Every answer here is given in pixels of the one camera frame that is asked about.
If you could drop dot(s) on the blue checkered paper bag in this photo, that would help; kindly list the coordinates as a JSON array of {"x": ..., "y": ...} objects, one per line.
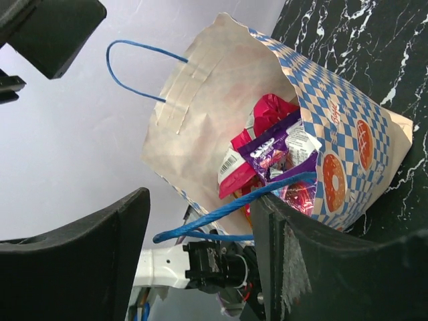
[{"x": 360, "y": 144}]

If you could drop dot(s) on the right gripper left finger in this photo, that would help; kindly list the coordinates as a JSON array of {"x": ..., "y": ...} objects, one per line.
[{"x": 81, "y": 271}]

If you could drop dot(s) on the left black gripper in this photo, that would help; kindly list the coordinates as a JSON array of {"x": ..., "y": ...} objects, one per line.
[{"x": 49, "y": 34}]

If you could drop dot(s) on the purple snack packet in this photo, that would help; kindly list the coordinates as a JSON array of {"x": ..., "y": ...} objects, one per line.
[{"x": 282, "y": 151}]

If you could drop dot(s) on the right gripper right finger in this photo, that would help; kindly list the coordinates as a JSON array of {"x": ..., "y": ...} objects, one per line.
[{"x": 309, "y": 271}]

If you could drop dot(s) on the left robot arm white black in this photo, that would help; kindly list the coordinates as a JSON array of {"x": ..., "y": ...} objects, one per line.
[{"x": 188, "y": 125}]

